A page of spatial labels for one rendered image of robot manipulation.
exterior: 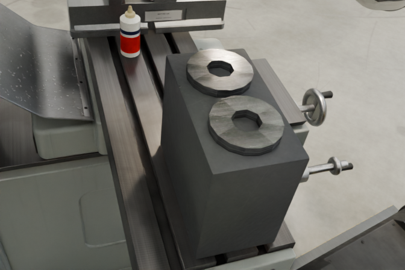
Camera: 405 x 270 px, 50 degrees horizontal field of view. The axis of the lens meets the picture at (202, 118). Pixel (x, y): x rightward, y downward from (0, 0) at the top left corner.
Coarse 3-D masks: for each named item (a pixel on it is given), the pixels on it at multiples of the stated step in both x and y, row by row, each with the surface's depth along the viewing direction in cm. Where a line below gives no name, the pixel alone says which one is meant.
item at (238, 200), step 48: (240, 48) 64; (192, 96) 55; (240, 96) 54; (192, 144) 53; (240, 144) 48; (288, 144) 51; (192, 192) 56; (240, 192) 51; (288, 192) 54; (192, 240) 59; (240, 240) 59
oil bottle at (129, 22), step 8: (128, 8) 84; (128, 16) 85; (136, 16) 86; (120, 24) 86; (128, 24) 85; (136, 24) 85; (120, 32) 88; (128, 32) 86; (136, 32) 86; (128, 40) 87; (136, 40) 88; (128, 48) 88; (136, 48) 89; (128, 56) 90
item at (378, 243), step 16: (384, 224) 109; (400, 224) 109; (352, 240) 105; (368, 240) 105; (384, 240) 106; (400, 240) 106; (320, 256) 102; (336, 256) 101; (352, 256) 102; (368, 256) 102; (384, 256) 102; (400, 256) 103
